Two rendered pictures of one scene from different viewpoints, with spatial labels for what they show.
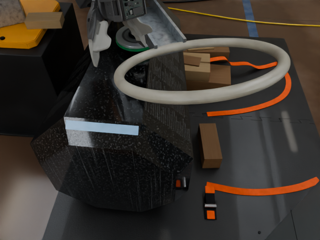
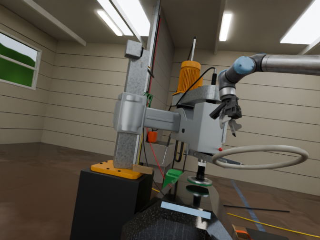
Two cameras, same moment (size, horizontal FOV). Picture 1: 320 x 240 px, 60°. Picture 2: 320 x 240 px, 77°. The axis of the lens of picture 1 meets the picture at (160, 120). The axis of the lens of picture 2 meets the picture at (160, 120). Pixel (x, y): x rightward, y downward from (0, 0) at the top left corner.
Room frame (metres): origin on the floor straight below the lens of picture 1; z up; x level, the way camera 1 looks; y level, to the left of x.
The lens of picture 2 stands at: (-0.57, 0.31, 1.27)
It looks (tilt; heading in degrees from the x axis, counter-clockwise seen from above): 2 degrees up; 7
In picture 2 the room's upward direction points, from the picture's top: 9 degrees clockwise
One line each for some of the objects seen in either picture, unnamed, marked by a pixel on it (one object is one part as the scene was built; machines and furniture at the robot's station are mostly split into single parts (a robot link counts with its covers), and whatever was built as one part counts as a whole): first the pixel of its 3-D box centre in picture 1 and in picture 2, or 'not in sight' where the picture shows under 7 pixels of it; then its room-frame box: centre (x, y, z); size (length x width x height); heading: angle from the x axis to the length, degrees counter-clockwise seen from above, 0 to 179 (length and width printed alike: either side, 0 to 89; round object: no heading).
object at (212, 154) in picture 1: (209, 145); not in sight; (1.11, -0.34, 0.07); 0.30 x 0.12 x 0.12; 2
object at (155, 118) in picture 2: not in sight; (147, 117); (1.66, 0.75, 1.35); 0.74 x 0.34 x 0.25; 119
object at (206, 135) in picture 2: not in sight; (203, 129); (1.33, 0.15, 1.30); 0.36 x 0.22 x 0.45; 20
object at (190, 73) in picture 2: not in sight; (190, 80); (1.88, 0.34, 1.88); 0.31 x 0.28 x 0.40; 110
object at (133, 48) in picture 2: not in sight; (133, 50); (1.41, 0.94, 2.00); 0.20 x 0.18 x 0.15; 85
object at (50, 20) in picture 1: (45, 20); (143, 169); (1.49, 0.67, 0.81); 0.20 x 0.10 x 0.05; 93
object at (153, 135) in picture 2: not in sight; (153, 136); (4.47, 1.07, 1.00); 0.50 x 0.22 x 0.33; 175
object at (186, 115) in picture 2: not in sight; (191, 129); (1.63, 0.24, 1.28); 0.74 x 0.23 x 0.49; 20
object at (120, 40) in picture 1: (136, 35); (199, 179); (1.26, 0.12, 0.86); 0.21 x 0.21 x 0.01
